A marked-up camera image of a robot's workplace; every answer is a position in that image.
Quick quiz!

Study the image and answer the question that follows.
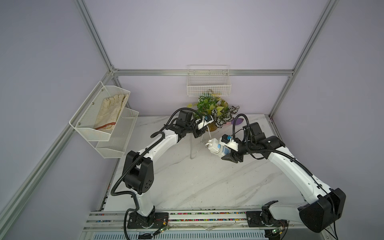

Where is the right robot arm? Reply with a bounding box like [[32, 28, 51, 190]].
[[221, 114, 346, 233]]

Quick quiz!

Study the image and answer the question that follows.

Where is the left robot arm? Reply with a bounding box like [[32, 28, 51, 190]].
[[110, 107, 213, 234]]

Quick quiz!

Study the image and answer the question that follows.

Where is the purple pink spatula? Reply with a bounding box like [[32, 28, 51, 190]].
[[231, 117, 244, 126]]

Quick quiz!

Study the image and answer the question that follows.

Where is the white wire wall basket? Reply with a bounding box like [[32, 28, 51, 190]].
[[187, 65, 232, 97]]

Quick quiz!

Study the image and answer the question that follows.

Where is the white two-tier mesh shelf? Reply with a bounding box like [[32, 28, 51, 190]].
[[69, 82, 139, 159]]

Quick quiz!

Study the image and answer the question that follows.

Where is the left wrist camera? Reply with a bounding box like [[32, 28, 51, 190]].
[[195, 115, 214, 130]]

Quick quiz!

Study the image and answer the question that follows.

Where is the white power cord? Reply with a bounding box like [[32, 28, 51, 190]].
[[188, 125, 220, 160]]

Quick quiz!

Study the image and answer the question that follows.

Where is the artificial plant in amber vase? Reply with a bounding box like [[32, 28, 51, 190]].
[[187, 91, 240, 132]]

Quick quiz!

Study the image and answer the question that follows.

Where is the aluminium frame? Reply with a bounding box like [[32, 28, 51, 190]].
[[1, 1, 338, 238]]

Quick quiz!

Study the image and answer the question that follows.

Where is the white power strip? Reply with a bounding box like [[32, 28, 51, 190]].
[[206, 138, 231, 158]]

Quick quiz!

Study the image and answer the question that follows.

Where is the cream work glove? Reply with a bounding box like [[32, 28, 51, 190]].
[[94, 94, 129, 132]]

